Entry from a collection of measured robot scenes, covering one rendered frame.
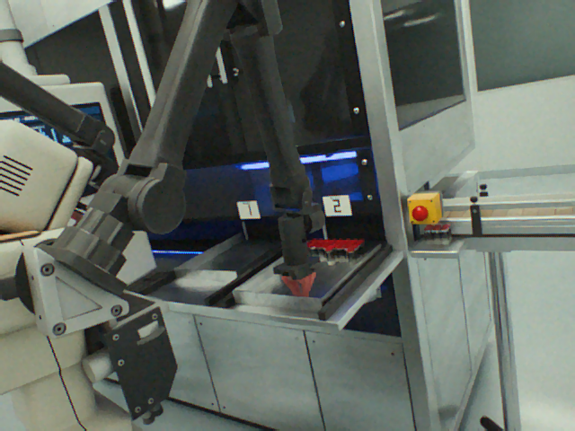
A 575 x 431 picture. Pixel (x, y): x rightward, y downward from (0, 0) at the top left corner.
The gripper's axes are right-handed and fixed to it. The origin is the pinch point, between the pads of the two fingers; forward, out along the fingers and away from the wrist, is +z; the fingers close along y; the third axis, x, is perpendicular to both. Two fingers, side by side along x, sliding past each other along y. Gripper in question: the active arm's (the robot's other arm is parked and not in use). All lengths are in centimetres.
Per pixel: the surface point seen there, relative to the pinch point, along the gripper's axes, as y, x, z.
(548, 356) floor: 138, -34, 74
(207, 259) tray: 23, 54, -2
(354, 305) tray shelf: 4.2, -10.9, 1.7
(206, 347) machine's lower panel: 40, 82, 43
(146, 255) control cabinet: 26, 91, -1
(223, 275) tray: 9.2, 33.3, -1.4
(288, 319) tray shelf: -3.8, 1.6, 3.0
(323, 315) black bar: -3.9, -7.9, 1.1
